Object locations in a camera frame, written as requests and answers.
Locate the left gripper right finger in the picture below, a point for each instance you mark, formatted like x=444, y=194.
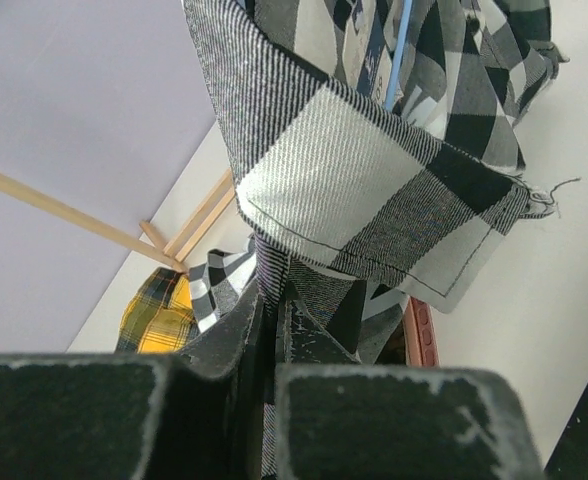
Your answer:
x=339, y=419

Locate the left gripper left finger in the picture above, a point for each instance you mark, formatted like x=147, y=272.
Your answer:
x=193, y=414

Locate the yellow black plaid shirt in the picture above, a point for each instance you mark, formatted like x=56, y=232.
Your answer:
x=159, y=318

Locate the black white checkered shirt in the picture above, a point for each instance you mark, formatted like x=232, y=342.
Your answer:
x=353, y=208

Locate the pink plastic laundry basket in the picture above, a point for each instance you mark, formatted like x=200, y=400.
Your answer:
x=413, y=342

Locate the light blue wire hanger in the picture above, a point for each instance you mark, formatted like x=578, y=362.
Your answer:
x=393, y=84

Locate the wooden clothes rack frame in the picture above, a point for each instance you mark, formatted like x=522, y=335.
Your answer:
x=172, y=253

